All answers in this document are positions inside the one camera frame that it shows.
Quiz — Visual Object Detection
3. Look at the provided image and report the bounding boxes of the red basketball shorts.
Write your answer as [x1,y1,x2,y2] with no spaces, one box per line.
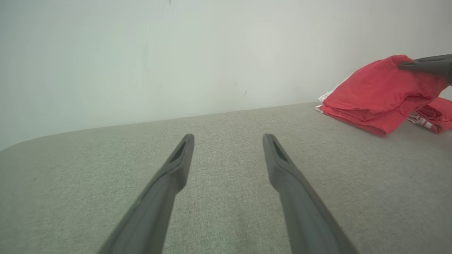
[316,55,450,137]

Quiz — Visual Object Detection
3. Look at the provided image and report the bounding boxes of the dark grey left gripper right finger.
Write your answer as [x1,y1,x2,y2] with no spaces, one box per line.
[263,134,357,254]

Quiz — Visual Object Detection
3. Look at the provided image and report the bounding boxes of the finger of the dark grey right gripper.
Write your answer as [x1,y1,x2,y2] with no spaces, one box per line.
[414,54,452,63]
[398,61,452,85]

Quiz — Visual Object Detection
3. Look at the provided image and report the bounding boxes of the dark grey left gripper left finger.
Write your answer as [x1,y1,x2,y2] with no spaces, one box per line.
[98,134,195,254]

